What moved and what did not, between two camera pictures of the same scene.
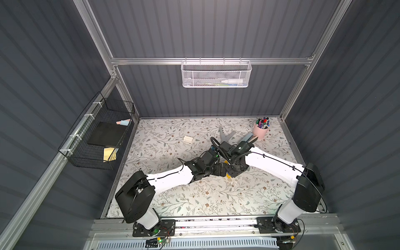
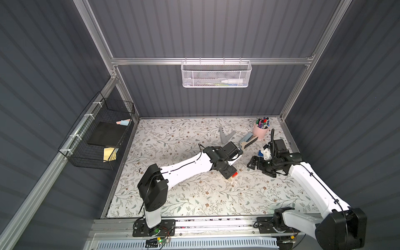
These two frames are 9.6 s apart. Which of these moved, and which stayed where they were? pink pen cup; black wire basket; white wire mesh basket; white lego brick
Moved: white lego brick
Stayed: pink pen cup; white wire mesh basket; black wire basket
